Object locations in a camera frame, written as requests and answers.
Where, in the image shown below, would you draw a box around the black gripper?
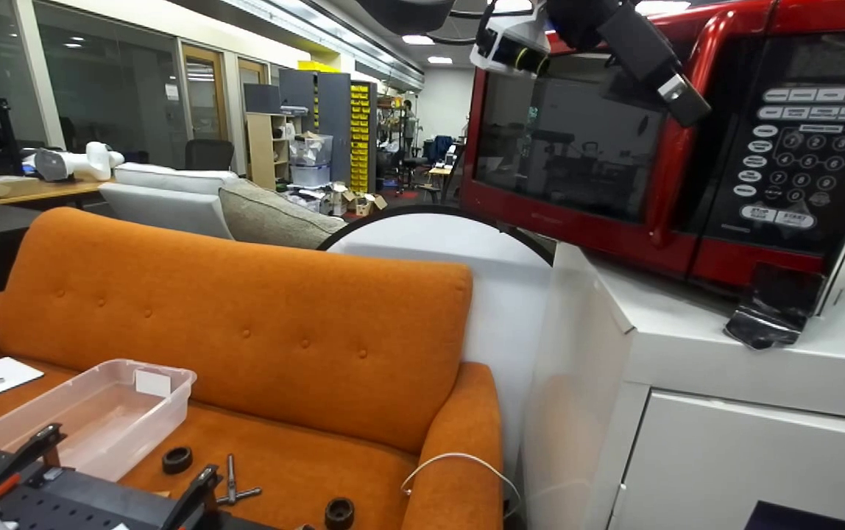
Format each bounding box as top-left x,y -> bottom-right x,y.
538,0 -> 717,129

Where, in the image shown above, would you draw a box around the black plastic wrap piece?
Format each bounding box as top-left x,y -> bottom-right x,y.
721,263 -> 827,353

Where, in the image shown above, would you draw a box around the white round board black rim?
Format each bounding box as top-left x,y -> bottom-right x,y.
319,203 -> 560,465

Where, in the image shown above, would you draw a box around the yellow sign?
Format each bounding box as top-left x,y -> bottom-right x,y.
344,80 -> 378,197

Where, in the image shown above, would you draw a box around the dark grey tall cabinet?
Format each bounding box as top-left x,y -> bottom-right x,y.
276,69 -> 356,186

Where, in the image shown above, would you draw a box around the white cabinet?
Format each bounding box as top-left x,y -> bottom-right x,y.
521,239 -> 845,530

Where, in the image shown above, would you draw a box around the wooden shelf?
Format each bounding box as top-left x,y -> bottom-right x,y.
241,108 -> 297,191

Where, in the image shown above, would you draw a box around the grey sofa cushion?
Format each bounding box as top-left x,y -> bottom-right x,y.
216,177 -> 351,251

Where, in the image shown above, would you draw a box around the black office chair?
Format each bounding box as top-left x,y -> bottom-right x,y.
184,135 -> 240,170

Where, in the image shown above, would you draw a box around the orange fabric sofa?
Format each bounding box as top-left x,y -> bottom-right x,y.
0,203 -> 507,530

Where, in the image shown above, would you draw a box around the white sofa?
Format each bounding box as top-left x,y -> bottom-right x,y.
94,160 -> 241,241

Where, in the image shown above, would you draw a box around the black round knob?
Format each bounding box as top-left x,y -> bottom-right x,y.
322,497 -> 360,530

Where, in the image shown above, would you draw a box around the white paper rolls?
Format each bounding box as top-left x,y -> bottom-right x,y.
33,139 -> 126,183

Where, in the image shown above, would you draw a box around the metal T-shaped tool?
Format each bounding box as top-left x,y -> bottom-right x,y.
213,454 -> 265,510

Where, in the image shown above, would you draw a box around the wooden desk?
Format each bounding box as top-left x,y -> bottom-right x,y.
0,175 -> 107,210

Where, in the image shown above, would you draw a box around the clear plastic bin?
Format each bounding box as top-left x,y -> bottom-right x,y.
0,357 -> 201,482

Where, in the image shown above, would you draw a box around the black clamp device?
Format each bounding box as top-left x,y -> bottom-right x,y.
0,420 -> 276,530

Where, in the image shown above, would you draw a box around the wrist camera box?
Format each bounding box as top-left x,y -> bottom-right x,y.
471,13 -> 553,76

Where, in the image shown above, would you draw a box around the white cable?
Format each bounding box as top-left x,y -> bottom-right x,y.
399,450 -> 524,521

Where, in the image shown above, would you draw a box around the black rubber ring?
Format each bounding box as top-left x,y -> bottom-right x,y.
160,445 -> 194,476

